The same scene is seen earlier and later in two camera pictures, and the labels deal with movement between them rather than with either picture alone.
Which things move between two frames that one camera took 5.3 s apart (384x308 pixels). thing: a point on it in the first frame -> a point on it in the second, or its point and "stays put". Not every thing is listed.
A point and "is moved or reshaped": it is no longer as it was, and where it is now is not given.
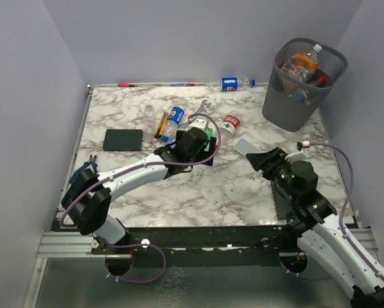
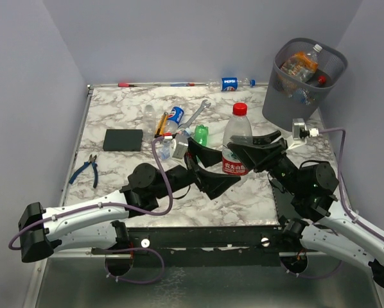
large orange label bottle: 302,66 stays put
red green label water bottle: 231,122 is moved or reshaped
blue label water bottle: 304,96 stays put
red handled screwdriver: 126,85 stays put
